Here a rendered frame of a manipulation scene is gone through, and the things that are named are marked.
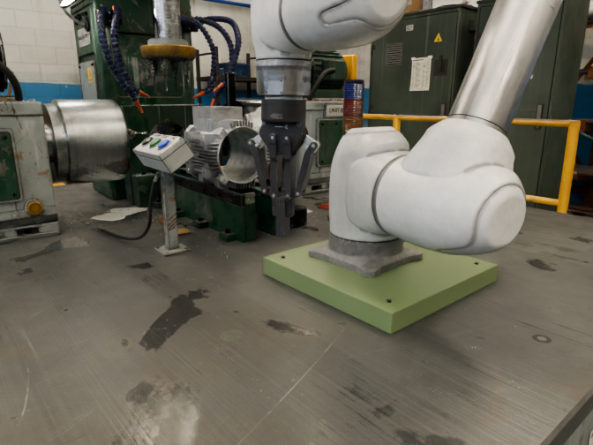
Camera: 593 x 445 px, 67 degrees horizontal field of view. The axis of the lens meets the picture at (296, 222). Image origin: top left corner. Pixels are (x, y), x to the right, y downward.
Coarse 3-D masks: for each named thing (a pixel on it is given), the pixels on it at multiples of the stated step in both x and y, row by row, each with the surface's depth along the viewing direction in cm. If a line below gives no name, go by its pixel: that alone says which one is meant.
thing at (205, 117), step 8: (192, 112) 134; (200, 112) 130; (208, 112) 127; (216, 112) 126; (224, 112) 128; (232, 112) 129; (240, 112) 131; (200, 120) 131; (208, 120) 127; (216, 120) 127; (200, 128) 132; (208, 128) 128
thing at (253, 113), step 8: (224, 104) 170; (240, 104) 162; (248, 104) 163; (256, 104) 165; (248, 112) 160; (256, 112) 162; (248, 120) 159; (256, 120) 161; (224, 144) 174; (224, 152) 174
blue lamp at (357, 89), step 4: (344, 84) 128; (348, 84) 127; (352, 84) 126; (356, 84) 126; (360, 84) 127; (344, 88) 128; (348, 88) 127; (352, 88) 126; (356, 88) 126; (360, 88) 127; (344, 92) 128; (348, 92) 127; (352, 92) 127; (356, 92) 127; (360, 92) 127; (344, 96) 129; (348, 96) 128; (352, 96) 127; (356, 96) 127; (360, 96) 127
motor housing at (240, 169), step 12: (228, 120) 127; (240, 120) 123; (204, 132) 129; (228, 132) 121; (240, 132) 134; (252, 132) 128; (192, 144) 128; (216, 144) 120; (240, 144) 139; (264, 144) 129; (204, 156) 127; (216, 156) 121; (240, 156) 140; (252, 156) 135; (216, 168) 121; (228, 168) 142; (240, 168) 138; (252, 168) 133; (240, 180) 129; (252, 180) 129
